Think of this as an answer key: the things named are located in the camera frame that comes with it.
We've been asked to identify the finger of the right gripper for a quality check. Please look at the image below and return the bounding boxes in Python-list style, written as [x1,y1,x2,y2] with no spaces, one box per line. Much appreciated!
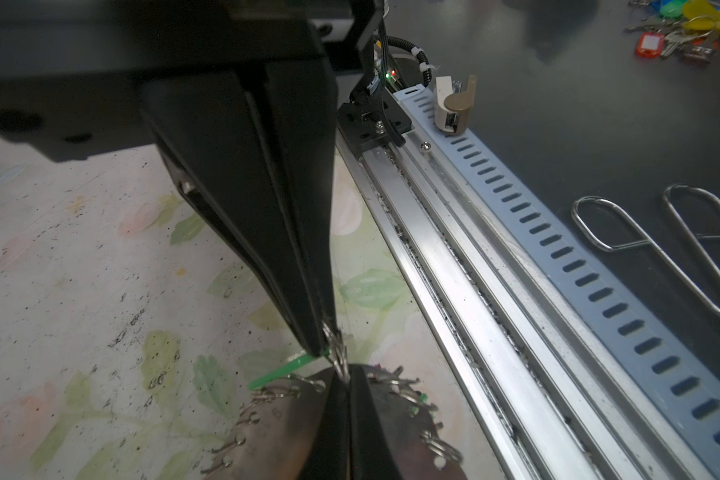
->
[254,59,337,348]

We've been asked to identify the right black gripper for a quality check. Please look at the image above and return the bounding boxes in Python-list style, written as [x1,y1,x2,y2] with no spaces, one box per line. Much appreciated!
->
[0,0,391,358]

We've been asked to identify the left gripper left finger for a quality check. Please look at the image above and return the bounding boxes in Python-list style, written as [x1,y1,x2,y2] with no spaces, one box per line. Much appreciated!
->
[298,368,350,480]

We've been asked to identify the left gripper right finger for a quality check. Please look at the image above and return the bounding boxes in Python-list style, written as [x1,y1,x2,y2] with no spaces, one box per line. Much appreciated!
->
[349,380,402,480]

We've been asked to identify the pile of coloured key tags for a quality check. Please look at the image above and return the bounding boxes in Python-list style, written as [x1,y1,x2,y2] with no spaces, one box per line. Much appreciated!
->
[624,0,720,65]

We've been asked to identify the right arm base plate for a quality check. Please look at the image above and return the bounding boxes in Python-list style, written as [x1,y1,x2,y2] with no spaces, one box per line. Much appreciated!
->
[338,76,412,157]

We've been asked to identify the aluminium front rail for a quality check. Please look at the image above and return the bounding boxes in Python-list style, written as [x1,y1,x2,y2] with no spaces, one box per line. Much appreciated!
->
[337,85,720,479]

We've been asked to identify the bent metal wire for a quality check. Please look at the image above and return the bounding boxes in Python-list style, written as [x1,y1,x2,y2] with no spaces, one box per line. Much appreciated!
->
[571,194,720,334]
[662,183,720,325]

